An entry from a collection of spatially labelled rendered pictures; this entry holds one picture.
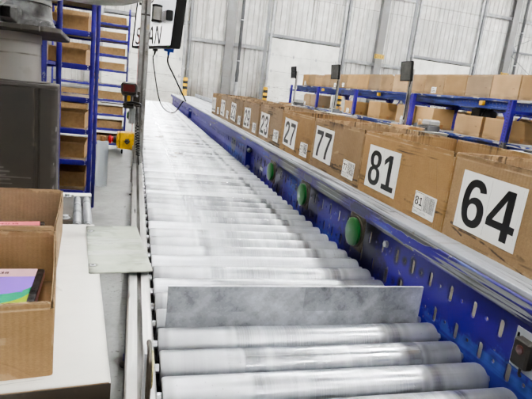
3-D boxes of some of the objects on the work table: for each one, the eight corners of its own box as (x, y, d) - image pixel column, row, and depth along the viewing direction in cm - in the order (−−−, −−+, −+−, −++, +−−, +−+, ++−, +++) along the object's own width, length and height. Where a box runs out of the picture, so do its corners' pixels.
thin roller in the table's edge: (89, 203, 147) (89, 196, 146) (92, 230, 122) (92, 223, 121) (82, 202, 146) (82, 195, 146) (83, 230, 121) (84, 223, 120)
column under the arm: (-52, 222, 109) (-56, 74, 102) (-29, 195, 133) (-31, 72, 126) (72, 224, 119) (76, 87, 112) (74, 198, 142) (77, 83, 135)
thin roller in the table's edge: (80, 202, 146) (81, 195, 145) (81, 230, 121) (81, 223, 120) (73, 202, 145) (74, 195, 145) (72, 230, 120) (73, 223, 119)
